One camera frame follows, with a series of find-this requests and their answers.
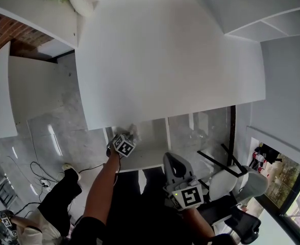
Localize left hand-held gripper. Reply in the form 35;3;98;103
106;123;142;159

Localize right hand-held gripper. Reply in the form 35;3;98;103
162;152;205;212

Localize white drawer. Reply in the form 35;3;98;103
104;117;171;174

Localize person's right forearm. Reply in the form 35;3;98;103
181;206;215;241

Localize person's left forearm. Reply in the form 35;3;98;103
81;152;127;228

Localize person's black trousers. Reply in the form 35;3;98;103
70;166;239;245

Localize white chair with grey cushion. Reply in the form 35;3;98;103
196;142;270;210

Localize white desk with hutch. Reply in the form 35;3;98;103
0;0;300;132

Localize black mesh office chair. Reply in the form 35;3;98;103
197;204;262;244

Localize black bag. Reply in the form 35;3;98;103
251;141;284;174

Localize white power strip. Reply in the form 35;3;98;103
38;178;53;191

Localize black framed window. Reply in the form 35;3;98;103
263;151;300;242

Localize small white desk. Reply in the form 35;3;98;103
0;40;80;140

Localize white vase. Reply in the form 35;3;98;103
67;0;100;18

